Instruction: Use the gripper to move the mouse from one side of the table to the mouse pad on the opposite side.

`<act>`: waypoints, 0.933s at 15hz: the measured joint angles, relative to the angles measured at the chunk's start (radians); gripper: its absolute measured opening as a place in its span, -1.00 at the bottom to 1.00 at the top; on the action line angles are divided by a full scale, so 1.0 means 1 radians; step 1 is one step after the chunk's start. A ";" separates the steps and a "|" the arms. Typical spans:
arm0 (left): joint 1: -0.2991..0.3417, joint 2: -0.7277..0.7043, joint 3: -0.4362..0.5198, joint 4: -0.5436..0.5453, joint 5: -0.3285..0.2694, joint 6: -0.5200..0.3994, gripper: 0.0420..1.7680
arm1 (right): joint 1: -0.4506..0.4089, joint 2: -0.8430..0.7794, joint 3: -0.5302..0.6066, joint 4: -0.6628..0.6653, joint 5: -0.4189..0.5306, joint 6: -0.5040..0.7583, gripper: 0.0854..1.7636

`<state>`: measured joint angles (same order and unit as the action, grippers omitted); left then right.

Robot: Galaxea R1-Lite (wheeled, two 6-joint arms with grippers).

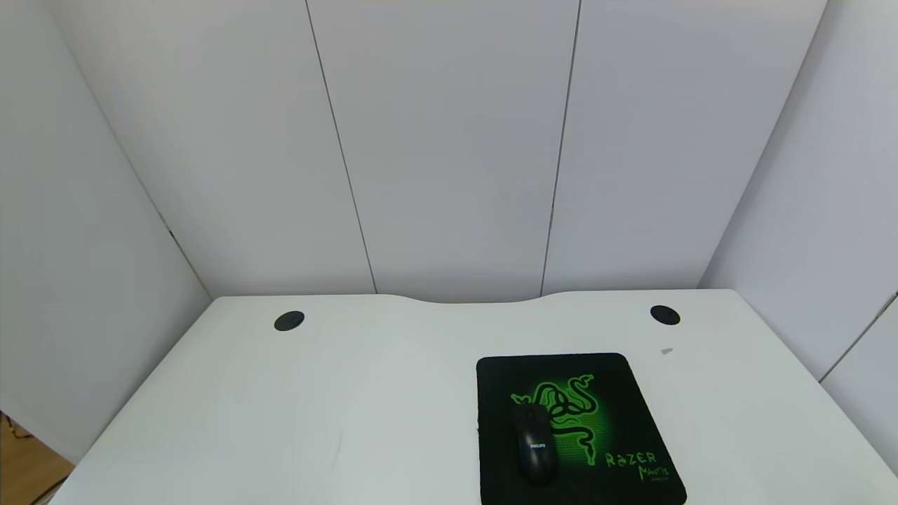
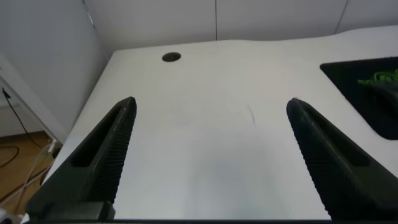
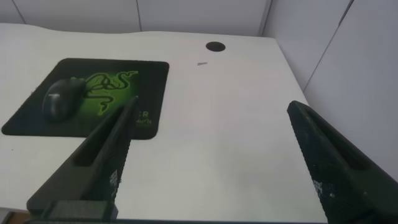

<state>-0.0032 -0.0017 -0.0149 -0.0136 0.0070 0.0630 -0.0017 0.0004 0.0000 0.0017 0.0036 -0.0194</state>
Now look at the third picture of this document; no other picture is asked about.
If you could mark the black green snake-logo mouse pad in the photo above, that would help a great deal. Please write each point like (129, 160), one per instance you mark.
(149, 81)

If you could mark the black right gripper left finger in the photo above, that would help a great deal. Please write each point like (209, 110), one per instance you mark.
(102, 149)

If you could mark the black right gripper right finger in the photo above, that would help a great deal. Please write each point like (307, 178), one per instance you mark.
(335, 161)

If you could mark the black Philips computer mouse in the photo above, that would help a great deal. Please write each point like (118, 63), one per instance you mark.
(62, 99)

